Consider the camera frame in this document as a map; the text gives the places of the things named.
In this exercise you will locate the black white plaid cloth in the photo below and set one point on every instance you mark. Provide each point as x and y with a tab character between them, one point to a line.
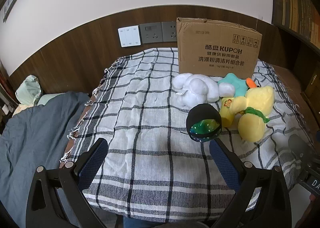
145	108

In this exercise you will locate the black ball with green patch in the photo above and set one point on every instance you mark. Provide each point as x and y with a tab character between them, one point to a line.
202	115

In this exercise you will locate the person's blue jeans leg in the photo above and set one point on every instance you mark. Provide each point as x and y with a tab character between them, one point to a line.
160	223

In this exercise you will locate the white plush toy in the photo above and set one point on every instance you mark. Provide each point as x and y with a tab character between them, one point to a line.
197	89

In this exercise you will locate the grey wall socket with switch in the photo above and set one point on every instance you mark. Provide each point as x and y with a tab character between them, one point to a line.
151	33

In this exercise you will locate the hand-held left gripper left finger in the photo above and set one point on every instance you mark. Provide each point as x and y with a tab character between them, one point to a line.
93	163

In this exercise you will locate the brown cardboard box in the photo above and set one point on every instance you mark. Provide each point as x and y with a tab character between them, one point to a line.
215	48

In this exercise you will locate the teal star plush toy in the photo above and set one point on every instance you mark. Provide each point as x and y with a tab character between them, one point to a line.
238	85

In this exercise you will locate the white wall switch panel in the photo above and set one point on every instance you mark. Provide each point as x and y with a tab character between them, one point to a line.
128	35

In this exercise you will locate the blue grey blanket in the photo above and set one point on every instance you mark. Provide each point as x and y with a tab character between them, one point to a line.
32	143

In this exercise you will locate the yellow duck plush toy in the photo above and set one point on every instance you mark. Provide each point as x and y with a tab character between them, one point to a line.
258	100

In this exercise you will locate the wooden drawer cabinet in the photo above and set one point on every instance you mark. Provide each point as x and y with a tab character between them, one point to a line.
312	93

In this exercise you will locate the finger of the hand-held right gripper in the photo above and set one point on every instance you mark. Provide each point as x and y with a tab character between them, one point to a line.
300	147

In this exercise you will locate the light green pillow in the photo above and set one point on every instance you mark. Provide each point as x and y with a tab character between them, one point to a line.
28	90

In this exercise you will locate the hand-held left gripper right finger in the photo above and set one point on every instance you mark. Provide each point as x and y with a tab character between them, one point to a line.
225	165

